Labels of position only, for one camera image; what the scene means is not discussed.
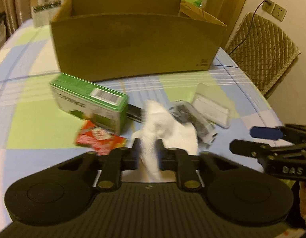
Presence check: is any red candy wrapper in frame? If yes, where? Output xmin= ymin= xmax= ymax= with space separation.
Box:
xmin=75 ymin=120 xmax=127 ymax=155

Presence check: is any white cotton glove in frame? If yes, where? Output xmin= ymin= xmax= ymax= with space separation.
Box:
xmin=131 ymin=100 xmax=198 ymax=183

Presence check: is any black pen-like stick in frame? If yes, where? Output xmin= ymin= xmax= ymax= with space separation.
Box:
xmin=127 ymin=104 xmax=144 ymax=123

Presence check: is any green medicine box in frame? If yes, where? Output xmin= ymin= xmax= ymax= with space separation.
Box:
xmin=50 ymin=73 xmax=128 ymax=135

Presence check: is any clear plastic case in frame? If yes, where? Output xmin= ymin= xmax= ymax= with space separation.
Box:
xmin=191 ymin=83 xmax=230 ymax=129

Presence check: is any person right hand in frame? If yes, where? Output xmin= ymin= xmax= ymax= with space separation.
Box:
xmin=299 ymin=182 xmax=306 ymax=224

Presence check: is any quilted brown chair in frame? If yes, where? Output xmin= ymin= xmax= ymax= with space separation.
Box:
xmin=225 ymin=12 xmax=301 ymax=98

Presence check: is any large cardboard box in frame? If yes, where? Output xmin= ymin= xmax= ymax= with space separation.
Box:
xmin=51 ymin=0 xmax=226 ymax=82

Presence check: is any wooden door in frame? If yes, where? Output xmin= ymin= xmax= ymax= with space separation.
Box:
xmin=203 ymin=0 xmax=246 ymax=48

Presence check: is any wall power socket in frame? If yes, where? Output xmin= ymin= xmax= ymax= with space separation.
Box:
xmin=262 ymin=0 xmax=287 ymax=22

